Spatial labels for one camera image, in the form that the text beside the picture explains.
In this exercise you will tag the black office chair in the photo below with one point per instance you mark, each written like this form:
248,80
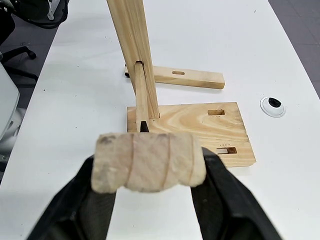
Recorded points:
17,53

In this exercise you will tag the wooden cross bar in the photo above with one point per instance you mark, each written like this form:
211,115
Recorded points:
141,100

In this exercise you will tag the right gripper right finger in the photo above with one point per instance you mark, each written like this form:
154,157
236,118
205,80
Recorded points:
225,205

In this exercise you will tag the wooden seat board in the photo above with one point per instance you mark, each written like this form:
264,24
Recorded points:
200,132

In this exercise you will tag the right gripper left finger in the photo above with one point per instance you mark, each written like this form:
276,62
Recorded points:
75,200

